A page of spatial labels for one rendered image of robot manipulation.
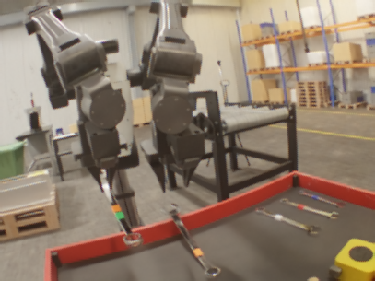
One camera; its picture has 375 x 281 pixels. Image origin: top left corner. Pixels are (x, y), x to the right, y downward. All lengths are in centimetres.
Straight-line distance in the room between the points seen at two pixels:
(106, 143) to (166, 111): 10
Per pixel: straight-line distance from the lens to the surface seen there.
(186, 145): 41
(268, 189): 77
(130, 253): 60
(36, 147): 634
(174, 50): 46
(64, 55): 44
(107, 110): 39
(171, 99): 39
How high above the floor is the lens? 123
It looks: 11 degrees down
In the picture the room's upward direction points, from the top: 8 degrees counter-clockwise
